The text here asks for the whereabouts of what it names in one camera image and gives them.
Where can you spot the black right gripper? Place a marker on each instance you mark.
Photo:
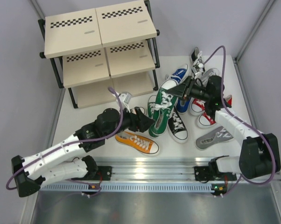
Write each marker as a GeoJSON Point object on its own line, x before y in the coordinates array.
{"type": "Point", "coordinates": [184, 89]}

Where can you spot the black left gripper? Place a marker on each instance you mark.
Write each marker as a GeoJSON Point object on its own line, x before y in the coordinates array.
{"type": "Point", "coordinates": [139, 122]}

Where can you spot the green sneaker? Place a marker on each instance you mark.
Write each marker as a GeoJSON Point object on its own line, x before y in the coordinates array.
{"type": "Point", "coordinates": [165, 104]}
{"type": "Point", "coordinates": [151, 109]}

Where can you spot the orange sneaker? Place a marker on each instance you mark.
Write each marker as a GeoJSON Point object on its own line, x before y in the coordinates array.
{"type": "Point", "coordinates": [140, 143]}
{"type": "Point", "coordinates": [136, 109]}

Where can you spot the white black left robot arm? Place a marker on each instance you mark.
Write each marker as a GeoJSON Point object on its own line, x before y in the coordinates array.
{"type": "Point", "coordinates": [69, 158]}

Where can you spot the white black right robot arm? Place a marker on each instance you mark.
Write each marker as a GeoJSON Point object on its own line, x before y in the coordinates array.
{"type": "Point", "coordinates": [259, 155]}

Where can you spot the beige black shoe shelf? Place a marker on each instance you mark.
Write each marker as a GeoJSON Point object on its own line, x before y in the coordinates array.
{"type": "Point", "coordinates": [93, 49]}

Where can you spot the blue sneaker upper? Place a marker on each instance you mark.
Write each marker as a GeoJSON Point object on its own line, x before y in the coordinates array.
{"type": "Point", "coordinates": [180, 74]}

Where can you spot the blue sneaker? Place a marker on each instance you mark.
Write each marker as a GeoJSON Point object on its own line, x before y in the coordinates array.
{"type": "Point", "coordinates": [182, 105]}
{"type": "Point", "coordinates": [180, 74]}

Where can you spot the blue sneaker lower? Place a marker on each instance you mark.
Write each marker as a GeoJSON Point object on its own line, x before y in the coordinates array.
{"type": "Point", "coordinates": [182, 105]}

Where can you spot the red sneaker upper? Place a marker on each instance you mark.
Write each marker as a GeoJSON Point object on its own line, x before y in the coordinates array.
{"type": "Point", "coordinates": [197, 107]}

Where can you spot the red sneaker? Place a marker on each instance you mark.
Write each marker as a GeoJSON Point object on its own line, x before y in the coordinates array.
{"type": "Point", "coordinates": [197, 107]}
{"type": "Point", "coordinates": [204, 121]}

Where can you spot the grey sneaker at back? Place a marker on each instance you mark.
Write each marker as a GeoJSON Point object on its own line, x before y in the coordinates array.
{"type": "Point", "coordinates": [211, 72]}

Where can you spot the grey sneaker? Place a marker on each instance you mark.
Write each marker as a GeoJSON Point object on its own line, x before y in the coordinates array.
{"type": "Point", "coordinates": [211, 72]}
{"type": "Point", "coordinates": [218, 135]}

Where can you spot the red sneaker lower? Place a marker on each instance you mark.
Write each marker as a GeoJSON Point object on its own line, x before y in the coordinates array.
{"type": "Point", "coordinates": [204, 121]}

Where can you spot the black sneaker at back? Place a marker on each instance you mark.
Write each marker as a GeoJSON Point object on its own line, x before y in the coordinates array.
{"type": "Point", "coordinates": [196, 56]}

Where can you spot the black sneaker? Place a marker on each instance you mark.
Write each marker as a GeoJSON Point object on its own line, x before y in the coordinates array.
{"type": "Point", "coordinates": [196, 56]}
{"type": "Point", "coordinates": [177, 128]}

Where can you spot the black sneaker in middle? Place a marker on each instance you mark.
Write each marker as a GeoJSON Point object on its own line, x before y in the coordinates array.
{"type": "Point", "coordinates": [177, 128]}

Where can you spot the grey sneaker in front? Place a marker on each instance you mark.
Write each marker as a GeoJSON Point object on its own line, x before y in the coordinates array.
{"type": "Point", "coordinates": [218, 135]}

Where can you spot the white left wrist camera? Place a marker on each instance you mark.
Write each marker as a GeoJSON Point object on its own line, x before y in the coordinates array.
{"type": "Point", "coordinates": [125, 98]}

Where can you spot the aluminium mounting rail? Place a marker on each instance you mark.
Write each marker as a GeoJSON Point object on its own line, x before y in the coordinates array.
{"type": "Point", "coordinates": [154, 169]}

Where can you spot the grey slotted cable duct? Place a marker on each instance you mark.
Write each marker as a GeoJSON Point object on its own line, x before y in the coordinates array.
{"type": "Point", "coordinates": [132, 187]}

